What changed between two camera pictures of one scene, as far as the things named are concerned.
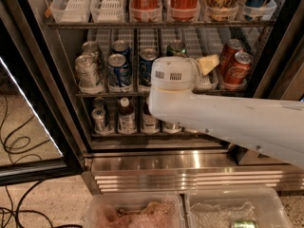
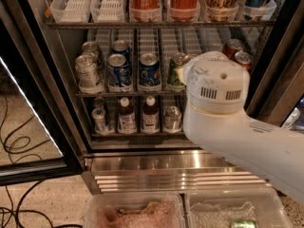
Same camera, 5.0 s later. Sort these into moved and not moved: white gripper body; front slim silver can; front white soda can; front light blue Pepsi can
Moved: white gripper body
Not moved: front white soda can; front light blue Pepsi can; front slim silver can
